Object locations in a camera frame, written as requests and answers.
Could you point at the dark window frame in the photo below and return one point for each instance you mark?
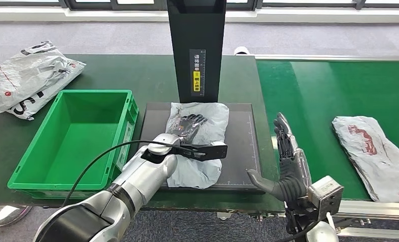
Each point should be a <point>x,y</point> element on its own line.
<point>92,6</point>

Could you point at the black yellow ruler label sticker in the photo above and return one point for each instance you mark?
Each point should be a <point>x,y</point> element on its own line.
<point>197,73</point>

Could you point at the black inbound scanner machine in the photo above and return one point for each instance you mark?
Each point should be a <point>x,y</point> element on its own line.
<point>196,50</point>

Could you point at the white crumpled courier bag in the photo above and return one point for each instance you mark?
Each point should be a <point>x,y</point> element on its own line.
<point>19,73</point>

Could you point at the shiny metal round base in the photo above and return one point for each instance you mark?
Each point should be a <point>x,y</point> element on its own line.
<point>6,215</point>

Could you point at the white window sill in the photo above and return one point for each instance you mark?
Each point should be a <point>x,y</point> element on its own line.
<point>319,16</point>

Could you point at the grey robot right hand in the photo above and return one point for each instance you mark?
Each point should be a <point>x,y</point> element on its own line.
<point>291,180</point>

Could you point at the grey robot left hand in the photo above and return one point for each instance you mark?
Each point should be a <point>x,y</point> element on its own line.
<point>186,128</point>

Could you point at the green plastic crate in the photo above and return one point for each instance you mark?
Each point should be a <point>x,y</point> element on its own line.
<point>72,143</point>

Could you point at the white bag with black letters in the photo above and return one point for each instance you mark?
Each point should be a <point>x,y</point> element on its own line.
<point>28,112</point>

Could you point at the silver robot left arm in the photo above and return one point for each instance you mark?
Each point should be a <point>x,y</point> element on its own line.
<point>142,173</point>

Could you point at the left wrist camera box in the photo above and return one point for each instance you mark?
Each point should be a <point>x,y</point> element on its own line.
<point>213,152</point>

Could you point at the white table foot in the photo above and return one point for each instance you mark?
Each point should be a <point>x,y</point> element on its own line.
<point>224,216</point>

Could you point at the green conveyor belt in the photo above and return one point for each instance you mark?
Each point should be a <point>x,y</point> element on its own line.
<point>319,93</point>

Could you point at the grey poly mailer red print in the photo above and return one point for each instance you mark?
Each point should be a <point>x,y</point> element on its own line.
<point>216,120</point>
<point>376,157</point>

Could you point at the aluminium conveyor frame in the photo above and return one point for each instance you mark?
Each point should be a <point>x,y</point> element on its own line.
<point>369,208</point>

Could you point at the white round cap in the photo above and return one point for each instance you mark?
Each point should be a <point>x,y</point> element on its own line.
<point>241,50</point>

